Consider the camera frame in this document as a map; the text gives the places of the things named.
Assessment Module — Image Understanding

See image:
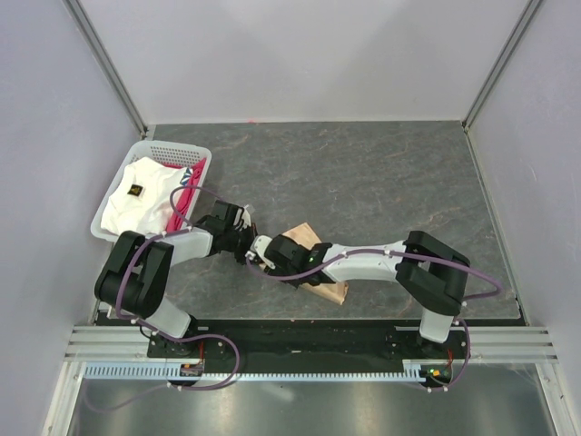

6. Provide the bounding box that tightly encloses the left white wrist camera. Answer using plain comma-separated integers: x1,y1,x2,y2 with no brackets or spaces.
235,204,254,229

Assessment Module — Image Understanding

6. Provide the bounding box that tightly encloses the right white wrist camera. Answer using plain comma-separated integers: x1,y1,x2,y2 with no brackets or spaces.
246,235,275,269

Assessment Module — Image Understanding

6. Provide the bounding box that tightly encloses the pink cloth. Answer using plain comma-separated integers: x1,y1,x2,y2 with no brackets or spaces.
166,158,207,232

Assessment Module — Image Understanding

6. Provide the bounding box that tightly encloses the right aluminium frame post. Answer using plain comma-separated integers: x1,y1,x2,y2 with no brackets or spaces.
461,0,545,133

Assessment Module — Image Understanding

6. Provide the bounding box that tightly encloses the left aluminium frame post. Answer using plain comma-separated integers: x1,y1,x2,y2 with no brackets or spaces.
64,0,148,139

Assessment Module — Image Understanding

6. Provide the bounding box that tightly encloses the light blue cable duct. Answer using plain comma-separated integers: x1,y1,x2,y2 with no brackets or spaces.
84,362,426,382

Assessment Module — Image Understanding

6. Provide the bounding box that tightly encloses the peach satin napkin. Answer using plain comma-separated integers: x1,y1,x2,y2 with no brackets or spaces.
283,223,349,305

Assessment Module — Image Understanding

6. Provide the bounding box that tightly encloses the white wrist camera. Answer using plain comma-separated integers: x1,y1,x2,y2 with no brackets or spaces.
235,204,254,229
246,235,275,269

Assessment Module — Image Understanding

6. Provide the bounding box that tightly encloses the aluminium frame post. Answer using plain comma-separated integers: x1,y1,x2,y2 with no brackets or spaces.
461,0,545,133
64,0,148,139

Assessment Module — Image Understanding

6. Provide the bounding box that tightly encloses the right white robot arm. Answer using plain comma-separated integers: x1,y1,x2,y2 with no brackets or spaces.
248,231,470,358

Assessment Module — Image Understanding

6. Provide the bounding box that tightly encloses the white cloth with logo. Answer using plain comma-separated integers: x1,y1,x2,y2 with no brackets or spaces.
100,157,187,235

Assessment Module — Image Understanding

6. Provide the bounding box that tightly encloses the white plastic basket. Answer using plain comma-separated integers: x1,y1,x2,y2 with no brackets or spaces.
90,140,212,243

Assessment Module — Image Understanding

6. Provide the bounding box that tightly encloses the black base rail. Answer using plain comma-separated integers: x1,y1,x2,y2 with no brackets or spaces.
147,320,468,374

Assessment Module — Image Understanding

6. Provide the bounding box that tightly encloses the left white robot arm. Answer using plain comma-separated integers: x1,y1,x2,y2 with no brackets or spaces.
94,200,257,357

